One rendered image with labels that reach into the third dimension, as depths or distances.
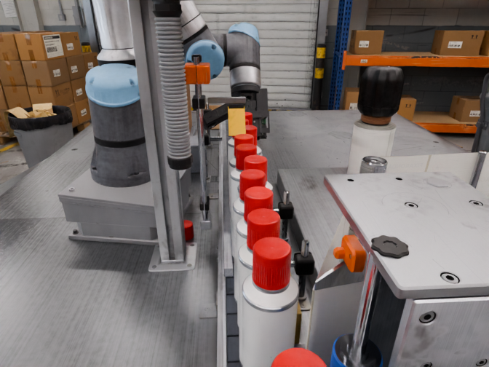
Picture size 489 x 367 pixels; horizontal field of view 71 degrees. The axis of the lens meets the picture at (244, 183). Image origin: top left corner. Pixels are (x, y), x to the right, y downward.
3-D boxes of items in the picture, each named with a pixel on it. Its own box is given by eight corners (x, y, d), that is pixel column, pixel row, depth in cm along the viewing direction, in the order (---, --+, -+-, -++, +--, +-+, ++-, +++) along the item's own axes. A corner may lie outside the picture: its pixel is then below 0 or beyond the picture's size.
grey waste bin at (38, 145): (67, 195, 273) (48, 119, 247) (17, 192, 278) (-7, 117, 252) (94, 174, 311) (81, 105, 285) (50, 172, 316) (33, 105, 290)
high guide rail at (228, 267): (233, 276, 46) (233, 268, 46) (224, 277, 46) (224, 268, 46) (224, 103, 143) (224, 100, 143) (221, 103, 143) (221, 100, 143)
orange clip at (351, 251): (364, 274, 28) (368, 253, 27) (340, 275, 28) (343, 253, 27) (351, 253, 31) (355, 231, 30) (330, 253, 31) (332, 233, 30)
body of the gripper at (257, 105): (270, 135, 79) (268, 84, 79) (232, 135, 78) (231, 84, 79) (266, 142, 86) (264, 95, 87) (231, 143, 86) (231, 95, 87)
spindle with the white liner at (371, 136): (388, 209, 76) (418, 68, 64) (349, 210, 76) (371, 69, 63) (372, 191, 84) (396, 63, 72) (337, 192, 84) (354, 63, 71)
